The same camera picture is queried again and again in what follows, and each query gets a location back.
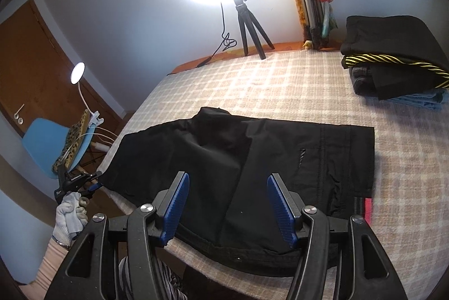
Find white clip lamp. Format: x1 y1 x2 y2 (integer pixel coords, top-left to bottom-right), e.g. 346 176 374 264
70 62 104 130

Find black light cable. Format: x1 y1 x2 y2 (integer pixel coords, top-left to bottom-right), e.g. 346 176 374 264
196 2 238 68

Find white cables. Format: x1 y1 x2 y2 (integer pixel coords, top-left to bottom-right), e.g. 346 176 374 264
92 126 119 153

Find wooden door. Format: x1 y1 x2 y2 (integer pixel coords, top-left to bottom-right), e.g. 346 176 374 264
0 0 125 181

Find person's striped clothing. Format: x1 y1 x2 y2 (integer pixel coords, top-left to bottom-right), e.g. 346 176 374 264
117 256 187 300

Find person's left hand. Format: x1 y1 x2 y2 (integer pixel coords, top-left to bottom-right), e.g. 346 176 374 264
52 191 89 248

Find folded black garment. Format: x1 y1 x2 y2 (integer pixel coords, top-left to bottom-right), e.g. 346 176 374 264
341 15 449 63

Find checked blanket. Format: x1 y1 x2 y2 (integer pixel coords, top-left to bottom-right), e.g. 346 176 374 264
95 49 449 300

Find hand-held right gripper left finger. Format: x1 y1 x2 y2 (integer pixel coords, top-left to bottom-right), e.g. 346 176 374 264
45 171 190 300

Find black tripod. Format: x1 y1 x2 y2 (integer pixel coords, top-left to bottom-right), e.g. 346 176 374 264
233 0 276 61

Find blue chair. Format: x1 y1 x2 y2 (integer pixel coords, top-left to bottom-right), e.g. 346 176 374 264
22 118 96 180

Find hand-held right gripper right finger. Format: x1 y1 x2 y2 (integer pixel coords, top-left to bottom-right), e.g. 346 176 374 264
267 173 409 300

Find leopard print cloth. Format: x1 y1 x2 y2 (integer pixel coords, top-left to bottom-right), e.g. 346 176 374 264
52 110 90 173

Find folded blue garment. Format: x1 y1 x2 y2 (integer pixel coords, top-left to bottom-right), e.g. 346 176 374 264
393 91 443 112

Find orange mattress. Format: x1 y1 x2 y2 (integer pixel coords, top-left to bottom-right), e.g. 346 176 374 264
171 41 306 75

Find person's left forearm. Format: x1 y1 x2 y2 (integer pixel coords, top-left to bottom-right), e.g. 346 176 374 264
26 237 71 299

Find folded grey checked garment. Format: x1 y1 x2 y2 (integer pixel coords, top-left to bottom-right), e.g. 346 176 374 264
349 64 377 96

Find black garment with yellow stripes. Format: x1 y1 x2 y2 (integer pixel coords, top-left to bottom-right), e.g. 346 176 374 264
342 54 449 101

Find black pants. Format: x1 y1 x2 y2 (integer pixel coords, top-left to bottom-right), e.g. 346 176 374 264
102 107 377 278

